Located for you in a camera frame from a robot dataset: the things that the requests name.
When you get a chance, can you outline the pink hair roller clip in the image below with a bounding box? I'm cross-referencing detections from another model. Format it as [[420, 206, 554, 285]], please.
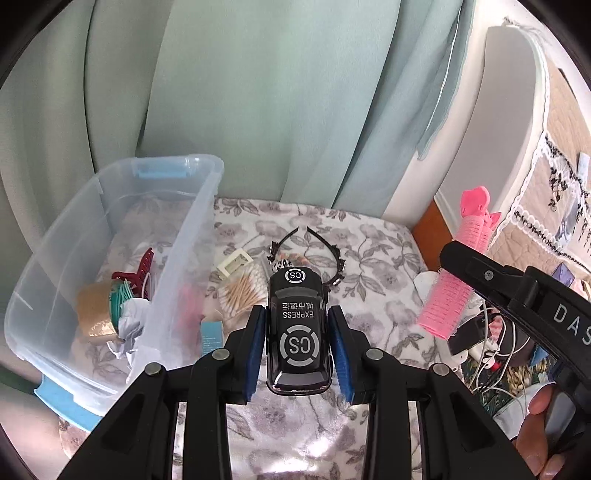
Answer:
[[419, 186, 501, 340]]

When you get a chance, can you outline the white paper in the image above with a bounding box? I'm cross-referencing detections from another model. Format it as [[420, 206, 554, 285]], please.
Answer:
[[107, 298, 150, 364]]

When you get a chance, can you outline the teal medicine box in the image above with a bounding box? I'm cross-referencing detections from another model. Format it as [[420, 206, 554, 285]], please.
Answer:
[[200, 321, 224, 356]]

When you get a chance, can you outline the dark red hair claw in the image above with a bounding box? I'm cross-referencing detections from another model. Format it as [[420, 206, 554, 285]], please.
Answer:
[[111, 248, 154, 300]]

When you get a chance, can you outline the black toy car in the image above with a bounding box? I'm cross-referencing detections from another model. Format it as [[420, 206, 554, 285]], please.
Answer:
[[266, 266, 332, 396]]

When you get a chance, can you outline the black flower headband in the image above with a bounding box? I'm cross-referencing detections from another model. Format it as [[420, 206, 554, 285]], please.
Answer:
[[266, 227, 346, 294]]

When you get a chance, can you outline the person's right hand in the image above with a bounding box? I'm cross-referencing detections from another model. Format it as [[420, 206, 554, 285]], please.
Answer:
[[514, 384, 575, 479]]

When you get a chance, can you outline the clear plastic storage bin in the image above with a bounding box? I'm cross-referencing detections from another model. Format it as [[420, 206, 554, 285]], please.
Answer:
[[4, 155, 224, 431]]

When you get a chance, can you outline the bag of cotton swabs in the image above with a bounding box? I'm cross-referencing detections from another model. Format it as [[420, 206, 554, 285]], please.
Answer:
[[217, 262, 269, 318]]

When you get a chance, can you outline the white chair with beige cover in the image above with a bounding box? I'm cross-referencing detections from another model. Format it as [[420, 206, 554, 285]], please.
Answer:
[[435, 23, 590, 281]]

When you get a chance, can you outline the floral grey white blanket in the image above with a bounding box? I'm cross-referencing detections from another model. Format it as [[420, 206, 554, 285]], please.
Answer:
[[59, 195, 463, 480]]

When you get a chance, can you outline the cream square hair clip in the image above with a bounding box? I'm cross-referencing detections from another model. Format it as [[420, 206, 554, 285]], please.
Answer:
[[216, 249, 252, 280]]

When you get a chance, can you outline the mint green curtain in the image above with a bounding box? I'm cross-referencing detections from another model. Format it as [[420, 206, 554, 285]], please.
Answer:
[[0, 0, 477, 218]]

